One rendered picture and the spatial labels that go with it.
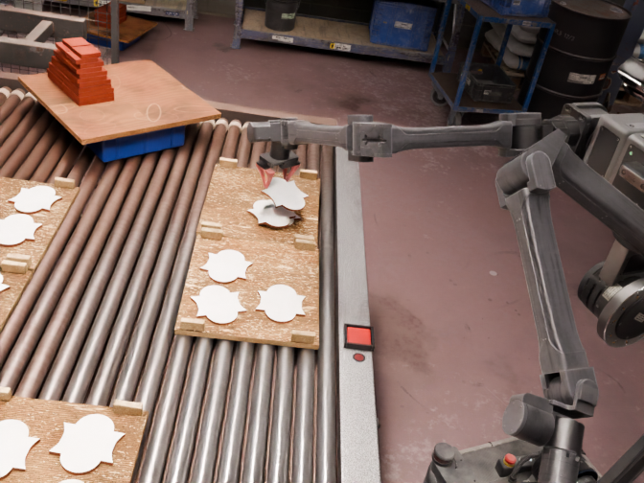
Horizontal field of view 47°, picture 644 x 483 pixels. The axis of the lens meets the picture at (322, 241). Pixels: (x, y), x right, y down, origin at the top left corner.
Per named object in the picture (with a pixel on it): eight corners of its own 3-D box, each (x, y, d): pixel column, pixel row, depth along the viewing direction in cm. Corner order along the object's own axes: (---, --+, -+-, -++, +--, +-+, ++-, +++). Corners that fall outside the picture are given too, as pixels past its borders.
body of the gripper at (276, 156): (298, 162, 218) (302, 140, 214) (271, 170, 212) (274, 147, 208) (285, 152, 222) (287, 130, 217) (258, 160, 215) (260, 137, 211)
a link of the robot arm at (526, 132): (558, 148, 175) (559, 125, 174) (523, 149, 171) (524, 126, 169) (532, 145, 183) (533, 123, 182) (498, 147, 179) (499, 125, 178)
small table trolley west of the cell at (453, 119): (493, 99, 585) (528, -17, 534) (519, 145, 521) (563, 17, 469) (417, 89, 577) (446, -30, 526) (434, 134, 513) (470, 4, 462)
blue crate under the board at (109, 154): (143, 109, 271) (143, 83, 266) (187, 146, 253) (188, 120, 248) (61, 123, 253) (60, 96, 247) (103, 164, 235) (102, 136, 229)
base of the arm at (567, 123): (575, 162, 179) (592, 118, 172) (549, 164, 176) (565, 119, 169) (553, 146, 185) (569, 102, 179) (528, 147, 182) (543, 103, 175)
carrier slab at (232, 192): (319, 182, 247) (319, 177, 246) (316, 252, 213) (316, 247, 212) (215, 167, 245) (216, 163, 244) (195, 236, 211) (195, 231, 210)
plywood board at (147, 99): (149, 63, 282) (149, 58, 281) (220, 118, 252) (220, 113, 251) (18, 80, 252) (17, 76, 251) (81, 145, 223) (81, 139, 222)
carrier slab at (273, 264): (317, 253, 213) (318, 248, 212) (318, 350, 179) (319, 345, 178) (196, 238, 210) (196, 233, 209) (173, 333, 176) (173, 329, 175)
